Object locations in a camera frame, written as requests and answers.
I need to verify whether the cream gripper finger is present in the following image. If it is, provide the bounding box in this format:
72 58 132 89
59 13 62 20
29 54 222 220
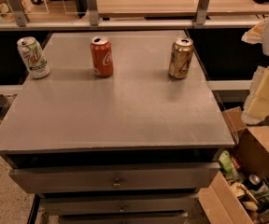
241 20 266 44
241 66 269 125

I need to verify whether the red coke can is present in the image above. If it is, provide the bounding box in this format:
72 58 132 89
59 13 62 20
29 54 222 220
91 36 114 77

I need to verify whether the orange gold soda can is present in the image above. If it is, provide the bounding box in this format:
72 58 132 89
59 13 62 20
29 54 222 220
169 37 194 79

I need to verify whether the white green 7up can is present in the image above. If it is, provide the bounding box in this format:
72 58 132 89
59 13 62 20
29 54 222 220
17 36 50 78

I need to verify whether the green snack bag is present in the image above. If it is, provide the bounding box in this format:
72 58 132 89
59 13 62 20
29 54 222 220
219 150 239 180

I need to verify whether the cardboard box of snacks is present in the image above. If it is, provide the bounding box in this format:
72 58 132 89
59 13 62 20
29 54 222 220
199 107 269 224

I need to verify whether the grey drawer cabinet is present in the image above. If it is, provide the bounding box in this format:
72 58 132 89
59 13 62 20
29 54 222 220
0 31 233 224

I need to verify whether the top grey drawer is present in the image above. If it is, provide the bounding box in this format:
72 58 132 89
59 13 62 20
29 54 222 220
9 162 219 194

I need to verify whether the grey drawer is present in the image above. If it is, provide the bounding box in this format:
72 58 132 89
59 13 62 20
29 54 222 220
9 162 219 194
41 193 198 216

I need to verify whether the middle grey drawer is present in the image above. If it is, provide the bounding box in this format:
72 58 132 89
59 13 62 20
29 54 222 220
41 193 198 216

